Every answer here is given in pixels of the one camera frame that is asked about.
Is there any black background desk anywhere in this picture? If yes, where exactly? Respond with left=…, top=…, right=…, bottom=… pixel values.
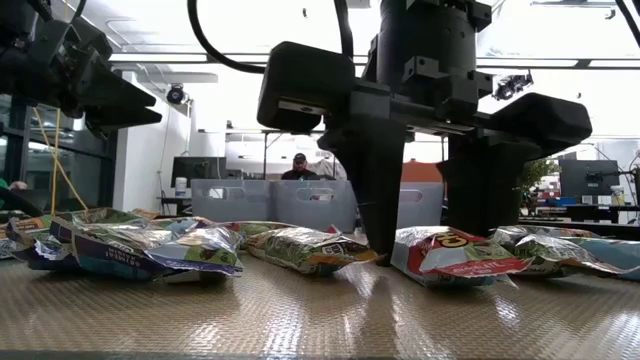
left=519, top=202, right=640, bottom=239

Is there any white draped cloth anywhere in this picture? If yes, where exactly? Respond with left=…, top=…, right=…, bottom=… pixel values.
left=312, top=158, right=349, bottom=181

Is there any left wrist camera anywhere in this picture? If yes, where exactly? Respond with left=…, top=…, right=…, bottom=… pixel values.
left=67, top=17, right=115, bottom=60

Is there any red chocolate chip granola bar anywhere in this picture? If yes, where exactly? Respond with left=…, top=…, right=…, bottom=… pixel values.
left=390, top=224, right=534, bottom=290
left=217, top=219, right=342, bottom=237

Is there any person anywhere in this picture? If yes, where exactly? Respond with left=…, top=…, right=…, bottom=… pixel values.
left=0, top=177, right=30, bottom=214
left=279, top=152, right=322, bottom=182

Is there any orange partition panel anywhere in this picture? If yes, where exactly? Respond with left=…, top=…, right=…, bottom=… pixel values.
left=399, top=159, right=446, bottom=184

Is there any green snack bag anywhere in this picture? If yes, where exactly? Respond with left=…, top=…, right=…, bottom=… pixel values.
left=487, top=224, right=624, bottom=279

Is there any potted green plant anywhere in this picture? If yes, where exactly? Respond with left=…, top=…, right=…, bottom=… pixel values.
left=519, top=157, right=561, bottom=217

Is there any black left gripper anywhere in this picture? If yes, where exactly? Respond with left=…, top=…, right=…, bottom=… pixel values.
left=29, top=24, right=164, bottom=141

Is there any black camera cable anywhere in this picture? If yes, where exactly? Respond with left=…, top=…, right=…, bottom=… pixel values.
left=186, top=0, right=355, bottom=75

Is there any blue oatmeal raisin granola bar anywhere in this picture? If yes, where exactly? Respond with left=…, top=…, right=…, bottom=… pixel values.
left=47, top=215, right=176, bottom=282
left=143, top=225, right=245, bottom=279
left=7, top=217, right=76, bottom=274

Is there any grey-bordered silicone baking mat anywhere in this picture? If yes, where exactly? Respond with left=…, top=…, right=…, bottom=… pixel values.
left=0, top=227, right=640, bottom=360

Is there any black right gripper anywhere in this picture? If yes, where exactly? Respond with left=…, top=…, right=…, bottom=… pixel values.
left=256, top=41, right=594, bottom=267

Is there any black monitor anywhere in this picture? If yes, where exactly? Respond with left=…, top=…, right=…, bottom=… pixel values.
left=558, top=158, right=621, bottom=198
left=170, top=155, right=227, bottom=190

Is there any yellow hanging cord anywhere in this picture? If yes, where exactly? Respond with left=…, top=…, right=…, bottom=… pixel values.
left=31, top=106, right=90, bottom=213

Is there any black ceiling spotlight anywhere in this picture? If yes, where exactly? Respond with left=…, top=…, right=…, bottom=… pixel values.
left=165, top=83, right=187, bottom=106
left=492, top=72, right=535, bottom=102

